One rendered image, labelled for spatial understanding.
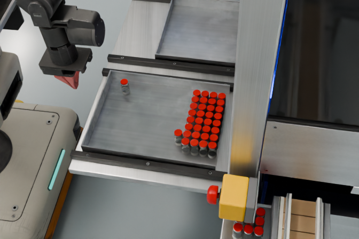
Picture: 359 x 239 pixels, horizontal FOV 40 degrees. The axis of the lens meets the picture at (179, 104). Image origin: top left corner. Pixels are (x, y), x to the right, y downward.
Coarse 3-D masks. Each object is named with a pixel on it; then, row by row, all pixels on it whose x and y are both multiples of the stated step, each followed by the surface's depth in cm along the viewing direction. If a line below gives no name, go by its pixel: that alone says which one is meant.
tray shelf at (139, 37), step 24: (144, 24) 156; (120, 48) 150; (144, 48) 149; (144, 72) 143; (168, 72) 143; (192, 72) 142; (96, 96) 138; (72, 168) 124; (96, 168) 124; (120, 168) 123; (216, 168) 122
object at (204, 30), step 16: (176, 0) 159; (192, 0) 157; (208, 0) 156; (176, 16) 157; (192, 16) 157; (208, 16) 156; (224, 16) 156; (176, 32) 153; (192, 32) 152; (208, 32) 152; (224, 32) 152; (160, 48) 148; (176, 48) 148; (192, 48) 148; (208, 48) 148; (224, 48) 147; (208, 64) 142; (224, 64) 140
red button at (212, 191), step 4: (208, 188) 105; (212, 188) 104; (216, 188) 104; (208, 192) 104; (212, 192) 103; (216, 192) 103; (208, 196) 103; (212, 196) 103; (216, 196) 103; (208, 200) 104; (212, 200) 103; (216, 200) 104
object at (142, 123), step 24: (120, 72) 139; (120, 96) 138; (144, 96) 137; (168, 96) 137; (192, 96) 137; (96, 120) 132; (120, 120) 132; (144, 120) 132; (168, 120) 132; (96, 144) 128; (120, 144) 128; (144, 144) 127; (168, 144) 127
